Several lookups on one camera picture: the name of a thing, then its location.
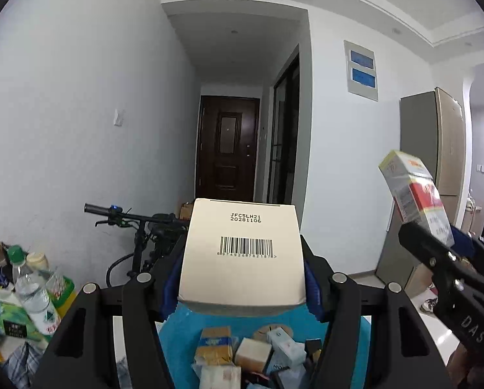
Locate black bicycle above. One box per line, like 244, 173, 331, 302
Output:
84, 203, 192, 292

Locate blue plaid shirt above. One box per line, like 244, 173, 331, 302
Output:
1, 342, 50, 389

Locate white wrapped packet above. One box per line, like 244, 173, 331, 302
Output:
193, 362, 242, 389

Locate blue and yellow box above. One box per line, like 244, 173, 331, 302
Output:
194, 326, 233, 366

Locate white cardboard box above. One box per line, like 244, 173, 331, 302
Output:
177, 198, 308, 317

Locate clear water bottle green cap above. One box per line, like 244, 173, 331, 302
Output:
7, 245, 62, 337

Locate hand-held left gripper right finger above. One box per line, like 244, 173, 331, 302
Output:
299, 233, 449, 389

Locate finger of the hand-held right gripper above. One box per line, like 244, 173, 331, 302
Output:
450, 227, 484, 270
398, 221, 475, 282

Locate dark brown entrance door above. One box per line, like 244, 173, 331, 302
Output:
195, 95, 261, 202

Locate blue plastic basin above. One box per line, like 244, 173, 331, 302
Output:
157, 304, 372, 389

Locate dark framed sliding door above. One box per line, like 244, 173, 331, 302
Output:
266, 44, 300, 205

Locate small cream box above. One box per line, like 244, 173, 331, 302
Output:
234, 337, 273, 373

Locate red and white box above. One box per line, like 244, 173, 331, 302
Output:
378, 150, 455, 248

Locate yellow container green lid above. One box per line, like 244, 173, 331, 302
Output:
47, 269, 77, 321

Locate pale teal tube box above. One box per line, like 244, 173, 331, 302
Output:
266, 328, 307, 363

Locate beige refrigerator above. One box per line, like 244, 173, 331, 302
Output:
375, 87, 467, 298

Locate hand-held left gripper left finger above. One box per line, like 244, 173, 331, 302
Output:
33, 233, 188, 389

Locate green tissue pack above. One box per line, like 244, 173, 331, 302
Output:
0, 288, 50, 343

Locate grey wall panel blue windows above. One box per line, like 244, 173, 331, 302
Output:
343, 40, 379, 102

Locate person's right hand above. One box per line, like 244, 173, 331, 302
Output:
446, 346, 483, 389

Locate small dark box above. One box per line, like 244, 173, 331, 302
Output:
305, 338, 324, 363

